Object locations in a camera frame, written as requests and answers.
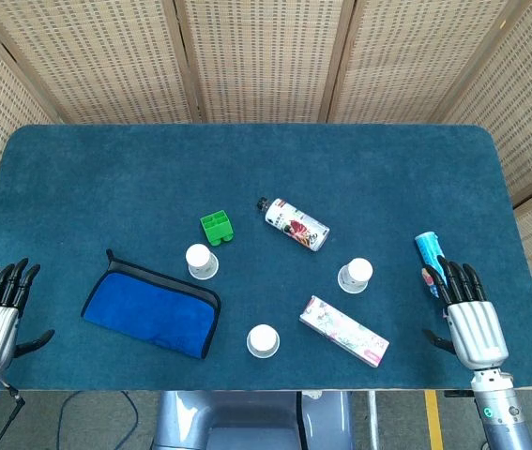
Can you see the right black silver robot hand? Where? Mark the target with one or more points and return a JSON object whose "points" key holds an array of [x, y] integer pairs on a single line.
{"points": [[474, 328]]}

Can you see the white floral paper cup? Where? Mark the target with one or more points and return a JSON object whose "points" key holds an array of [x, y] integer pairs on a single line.
{"points": [[262, 338], [198, 258], [358, 270]]}

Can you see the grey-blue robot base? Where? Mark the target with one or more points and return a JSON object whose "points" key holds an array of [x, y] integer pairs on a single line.
{"points": [[247, 422]]}

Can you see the black table control panel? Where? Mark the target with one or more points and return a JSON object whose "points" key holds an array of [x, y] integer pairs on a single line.
{"points": [[458, 394]]}

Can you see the light blue printed tube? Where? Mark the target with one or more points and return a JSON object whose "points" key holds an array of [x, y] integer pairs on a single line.
{"points": [[427, 248]]}

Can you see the floral print carton box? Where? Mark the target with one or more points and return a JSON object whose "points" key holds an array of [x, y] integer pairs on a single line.
{"points": [[340, 328]]}

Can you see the metal table leg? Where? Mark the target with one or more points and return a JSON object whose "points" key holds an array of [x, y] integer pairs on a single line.
{"points": [[372, 422]]}

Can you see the blue folded towel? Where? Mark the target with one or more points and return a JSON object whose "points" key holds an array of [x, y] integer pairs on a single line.
{"points": [[148, 304]]}

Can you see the teal table mat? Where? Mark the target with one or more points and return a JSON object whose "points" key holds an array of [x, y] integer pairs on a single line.
{"points": [[106, 187]]}

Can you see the white printed drink bottle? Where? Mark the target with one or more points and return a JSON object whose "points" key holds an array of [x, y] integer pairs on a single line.
{"points": [[293, 225]]}

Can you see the green toy building block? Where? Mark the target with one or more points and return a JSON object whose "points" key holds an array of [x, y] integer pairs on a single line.
{"points": [[214, 227]]}

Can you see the woven bamboo folding screen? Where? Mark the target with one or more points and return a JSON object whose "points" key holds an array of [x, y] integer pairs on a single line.
{"points": [[265, 56]]}

